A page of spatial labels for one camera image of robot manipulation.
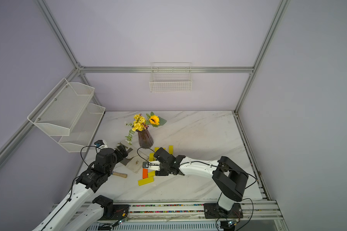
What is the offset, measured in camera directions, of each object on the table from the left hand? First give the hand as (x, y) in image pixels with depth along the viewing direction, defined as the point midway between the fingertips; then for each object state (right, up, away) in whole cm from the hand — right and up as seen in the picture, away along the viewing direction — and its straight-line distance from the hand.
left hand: (118, 152), depth 80 cm
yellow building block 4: (+23, +3, -9) cm, 25 cm away
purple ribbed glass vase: (+11, +5, +16) cm, 20 cm away
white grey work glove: (+11, -4, +2) cm, 12 cm away
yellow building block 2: (+18, -14, +6) cm, 24 cm away
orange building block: (+14, -15, +7) cm, 21 cm away
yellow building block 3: (+16, -6, +14) cm, 22 cm away
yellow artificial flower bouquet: (+13, +16, -2) cm, 21 cm away
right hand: (+22, -9, +6) cm, 25 cm away
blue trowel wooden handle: (0, -15, +6) cm, 16 cm away
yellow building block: (+14, -18, +5) cm, 24 cm away
